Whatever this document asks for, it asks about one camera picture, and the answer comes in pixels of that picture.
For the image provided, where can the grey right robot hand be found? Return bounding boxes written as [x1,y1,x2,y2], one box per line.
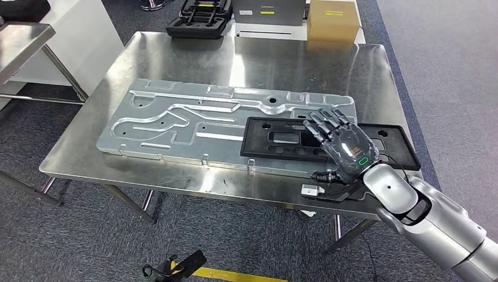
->
[302,108,381,184]

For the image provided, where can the yellow floor tape marking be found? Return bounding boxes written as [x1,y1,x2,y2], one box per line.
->
[171,261,289,282]

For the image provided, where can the stamped sheet metal panel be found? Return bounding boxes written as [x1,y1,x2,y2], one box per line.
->
[96,78,359,178]

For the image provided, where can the black right wrist camera bracket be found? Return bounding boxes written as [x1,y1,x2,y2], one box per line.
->
[301,180,374,204]

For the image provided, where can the stainless steel workbench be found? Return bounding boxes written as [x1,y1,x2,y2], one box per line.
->
[39,31,425,254]

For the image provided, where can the chrome stand base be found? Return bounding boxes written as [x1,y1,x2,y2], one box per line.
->
[139,0,166,12]

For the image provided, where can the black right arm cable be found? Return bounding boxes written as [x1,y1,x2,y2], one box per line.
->
[379,153,410,184]

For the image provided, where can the black plastic plate frame part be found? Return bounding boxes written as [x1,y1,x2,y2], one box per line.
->
[240,116,422,172]

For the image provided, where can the grey box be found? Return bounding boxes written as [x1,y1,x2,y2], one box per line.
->
[233,0,306,27]

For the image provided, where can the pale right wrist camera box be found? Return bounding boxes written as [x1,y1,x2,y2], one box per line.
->
[300,184,325,197]

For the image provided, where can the brown cardboard box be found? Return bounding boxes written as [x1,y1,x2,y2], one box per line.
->
[306,0,361,43]

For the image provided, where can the black foam case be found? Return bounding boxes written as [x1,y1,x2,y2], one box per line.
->
[166,0,233,40]

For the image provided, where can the white cabinet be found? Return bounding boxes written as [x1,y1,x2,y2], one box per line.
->
[0,0,125,112]

